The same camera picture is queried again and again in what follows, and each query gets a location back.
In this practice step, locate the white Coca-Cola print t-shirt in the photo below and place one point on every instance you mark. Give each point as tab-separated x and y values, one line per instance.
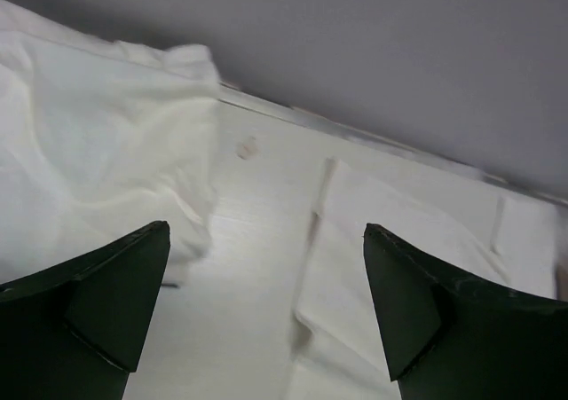
99	138

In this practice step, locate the folded white t-shirt stack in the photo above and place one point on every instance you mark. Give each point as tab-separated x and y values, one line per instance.
338	353

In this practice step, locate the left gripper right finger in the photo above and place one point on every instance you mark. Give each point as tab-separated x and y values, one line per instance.
449	334

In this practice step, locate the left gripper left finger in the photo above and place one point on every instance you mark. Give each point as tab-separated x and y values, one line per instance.
77	329

